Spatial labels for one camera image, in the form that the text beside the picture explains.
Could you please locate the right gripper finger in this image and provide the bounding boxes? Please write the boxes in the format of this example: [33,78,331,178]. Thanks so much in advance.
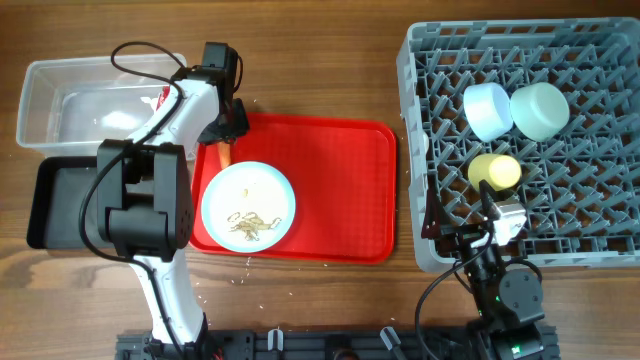
[479,180,498,221]
[421,189,447,239]

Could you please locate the orange carrot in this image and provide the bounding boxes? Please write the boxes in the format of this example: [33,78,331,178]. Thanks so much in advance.
[217,142,232,169]

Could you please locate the yellow plastic cup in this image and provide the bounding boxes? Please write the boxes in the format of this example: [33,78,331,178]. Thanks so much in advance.
[467,154,522,191]

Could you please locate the red snack wrapper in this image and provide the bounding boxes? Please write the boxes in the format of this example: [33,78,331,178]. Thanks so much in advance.
[155,86,171,111]

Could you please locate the light blue plate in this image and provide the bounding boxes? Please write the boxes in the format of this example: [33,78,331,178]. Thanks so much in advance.
[199,161,297,253]

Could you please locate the light blue bowl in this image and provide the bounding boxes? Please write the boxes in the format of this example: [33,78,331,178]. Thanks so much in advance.
[463,82,514,142]

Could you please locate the mint green bowl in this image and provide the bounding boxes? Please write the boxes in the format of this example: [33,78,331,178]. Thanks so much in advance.
[510,82,570,142]

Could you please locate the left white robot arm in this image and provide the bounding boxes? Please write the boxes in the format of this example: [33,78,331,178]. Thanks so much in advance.
[78,42,249,359]

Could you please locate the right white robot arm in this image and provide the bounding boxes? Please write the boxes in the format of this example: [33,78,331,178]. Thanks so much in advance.
[414,180,545,359]

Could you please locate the grey dishwasher rack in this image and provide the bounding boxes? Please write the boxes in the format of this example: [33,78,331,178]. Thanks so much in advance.
[396,17,639,272]

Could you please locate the food scraps on plate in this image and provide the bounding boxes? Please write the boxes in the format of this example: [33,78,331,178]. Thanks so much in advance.
[225,186,283,242]

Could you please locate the red serving tray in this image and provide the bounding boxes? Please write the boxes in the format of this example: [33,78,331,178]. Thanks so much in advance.
[187,112,398,265]

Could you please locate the clear plastic bin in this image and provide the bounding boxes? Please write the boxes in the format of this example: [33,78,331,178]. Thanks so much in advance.
[16,53,187,157]

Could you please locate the black plastic tray bin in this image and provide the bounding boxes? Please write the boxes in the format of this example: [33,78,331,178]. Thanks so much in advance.
[26,155,194,251]

